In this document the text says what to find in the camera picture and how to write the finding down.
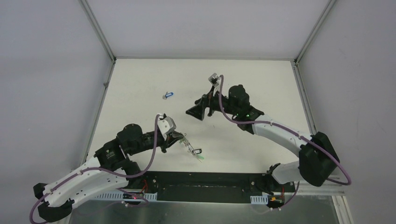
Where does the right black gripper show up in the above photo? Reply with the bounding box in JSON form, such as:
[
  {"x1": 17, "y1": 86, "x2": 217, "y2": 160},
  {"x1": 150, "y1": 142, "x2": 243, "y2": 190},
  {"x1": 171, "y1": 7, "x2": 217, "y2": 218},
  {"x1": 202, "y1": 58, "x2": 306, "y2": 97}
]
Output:
[{"x1": 186, "y1": 85, "x2": 239, "y2": 120}]

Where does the black tag key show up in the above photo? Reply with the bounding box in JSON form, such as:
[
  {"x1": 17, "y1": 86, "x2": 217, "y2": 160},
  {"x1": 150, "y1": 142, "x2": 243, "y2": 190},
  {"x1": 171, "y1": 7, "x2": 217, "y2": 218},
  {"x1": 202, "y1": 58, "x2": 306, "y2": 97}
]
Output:
[{"x1": 193, "y1": 149, "x2": 202, "y2": 154}]

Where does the blue tag key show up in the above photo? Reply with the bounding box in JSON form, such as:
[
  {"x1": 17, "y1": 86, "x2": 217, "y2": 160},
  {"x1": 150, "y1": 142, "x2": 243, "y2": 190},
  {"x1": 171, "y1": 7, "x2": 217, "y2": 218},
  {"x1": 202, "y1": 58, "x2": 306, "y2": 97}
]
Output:
[{"x1": 162, "y1": 92, "x2": 174, "y2": 99}]

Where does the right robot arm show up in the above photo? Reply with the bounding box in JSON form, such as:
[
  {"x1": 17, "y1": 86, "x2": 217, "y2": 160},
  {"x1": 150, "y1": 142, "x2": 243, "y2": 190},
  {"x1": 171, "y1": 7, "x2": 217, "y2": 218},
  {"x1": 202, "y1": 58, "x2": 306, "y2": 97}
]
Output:
[{"x1": 186, "y1": 84, "x2": 339, "y2": 191}]

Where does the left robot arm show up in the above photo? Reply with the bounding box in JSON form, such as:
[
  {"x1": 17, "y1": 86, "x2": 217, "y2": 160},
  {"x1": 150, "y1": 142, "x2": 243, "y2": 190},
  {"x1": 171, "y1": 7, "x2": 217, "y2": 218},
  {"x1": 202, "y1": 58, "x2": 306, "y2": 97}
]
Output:
[{"x1": 31, "y1": 124, "x2": 184, "y2": 224}]

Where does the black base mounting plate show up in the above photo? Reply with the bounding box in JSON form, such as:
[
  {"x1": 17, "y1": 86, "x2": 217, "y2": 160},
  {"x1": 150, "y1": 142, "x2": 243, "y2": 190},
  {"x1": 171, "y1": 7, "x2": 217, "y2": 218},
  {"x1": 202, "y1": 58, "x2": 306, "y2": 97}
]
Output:
[{"x1": 113, "y1": 170, "x2": 296, "y2": 204}]

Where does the left controller board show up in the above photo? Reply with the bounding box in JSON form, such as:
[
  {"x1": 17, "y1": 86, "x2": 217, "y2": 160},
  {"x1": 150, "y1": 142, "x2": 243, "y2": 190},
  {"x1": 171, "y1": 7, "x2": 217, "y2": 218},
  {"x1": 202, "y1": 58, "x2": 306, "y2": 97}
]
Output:
[{"x1": 123, "y1": 192, "x2": 144, "y2": 200}]

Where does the controller board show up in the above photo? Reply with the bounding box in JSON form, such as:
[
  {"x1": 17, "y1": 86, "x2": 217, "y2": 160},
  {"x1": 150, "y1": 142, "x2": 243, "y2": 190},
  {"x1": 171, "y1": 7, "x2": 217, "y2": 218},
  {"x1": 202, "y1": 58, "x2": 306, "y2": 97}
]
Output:
[
  {"x1": 123, "y1": 192, "x2": 144, "y2": 200},
  {"x1": 268, "y1": 196, "x2": 284, "y2": 206}
]

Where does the right controller board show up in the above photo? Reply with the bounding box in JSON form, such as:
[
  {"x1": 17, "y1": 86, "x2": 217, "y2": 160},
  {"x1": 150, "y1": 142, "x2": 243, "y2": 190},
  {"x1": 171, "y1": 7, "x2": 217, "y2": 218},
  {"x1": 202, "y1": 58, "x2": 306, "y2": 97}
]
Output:
[{"x1": 268, "y1": 196, "x2": 284, "y2": 206}]

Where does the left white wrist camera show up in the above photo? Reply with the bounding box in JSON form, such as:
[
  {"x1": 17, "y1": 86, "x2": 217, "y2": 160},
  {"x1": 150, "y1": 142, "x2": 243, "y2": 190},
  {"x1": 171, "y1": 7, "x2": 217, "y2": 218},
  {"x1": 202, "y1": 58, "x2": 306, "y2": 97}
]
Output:
[{"x1": 157, "y1": 113, "x2": 177, "y2": 138}]

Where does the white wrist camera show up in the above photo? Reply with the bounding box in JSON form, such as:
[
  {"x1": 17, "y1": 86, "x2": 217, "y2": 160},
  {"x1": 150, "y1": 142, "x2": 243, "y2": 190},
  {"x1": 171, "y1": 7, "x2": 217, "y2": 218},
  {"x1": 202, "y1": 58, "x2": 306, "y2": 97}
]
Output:
[
  {"x1": 157, "y1": 113, "x2": 177, "y2": 138},
  {"x1": 208, "y1": 73, "x2": 221, "y2": 93}
]

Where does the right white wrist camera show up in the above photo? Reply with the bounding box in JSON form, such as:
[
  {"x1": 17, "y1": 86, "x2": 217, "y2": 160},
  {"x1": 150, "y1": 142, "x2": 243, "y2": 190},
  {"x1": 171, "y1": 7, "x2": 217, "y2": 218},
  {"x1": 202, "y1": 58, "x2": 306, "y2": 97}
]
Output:
[{"x1": 208, "y1": 73, "x2": 221, "y2": 93}]

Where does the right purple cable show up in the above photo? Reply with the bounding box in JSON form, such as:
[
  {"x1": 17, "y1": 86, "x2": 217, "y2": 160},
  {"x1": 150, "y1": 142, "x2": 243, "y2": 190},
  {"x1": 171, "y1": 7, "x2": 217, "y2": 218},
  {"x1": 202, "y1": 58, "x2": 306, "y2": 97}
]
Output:
[{"x1": 218, "y1": 75, "x2": 352, "y2": 211}]

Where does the purple cable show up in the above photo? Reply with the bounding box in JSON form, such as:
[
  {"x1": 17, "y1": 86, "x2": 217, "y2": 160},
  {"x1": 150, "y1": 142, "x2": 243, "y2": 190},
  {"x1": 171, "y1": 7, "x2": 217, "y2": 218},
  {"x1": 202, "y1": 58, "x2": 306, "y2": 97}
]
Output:
[
  {"x1": 29, "y1": 114, "x2": 162, "y2": 224},
  {"x1": 218, "y1": 75, "x2": 352, "y2": 211}
]

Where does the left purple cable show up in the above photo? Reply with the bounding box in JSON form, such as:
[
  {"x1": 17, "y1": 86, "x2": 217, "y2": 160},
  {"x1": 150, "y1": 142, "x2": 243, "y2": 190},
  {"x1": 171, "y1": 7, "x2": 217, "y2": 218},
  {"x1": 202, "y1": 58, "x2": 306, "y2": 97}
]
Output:
[{"x1": 29, "y1": 114, "x2": 162, "y2": 224}]

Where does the aluminium frame rail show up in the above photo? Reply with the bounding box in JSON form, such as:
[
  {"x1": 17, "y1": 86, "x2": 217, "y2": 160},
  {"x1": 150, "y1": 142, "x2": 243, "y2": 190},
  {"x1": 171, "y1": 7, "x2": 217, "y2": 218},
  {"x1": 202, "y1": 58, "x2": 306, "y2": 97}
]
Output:
[{"x1": 54, "y1": 169, "x2": 345, "y2": 224}]

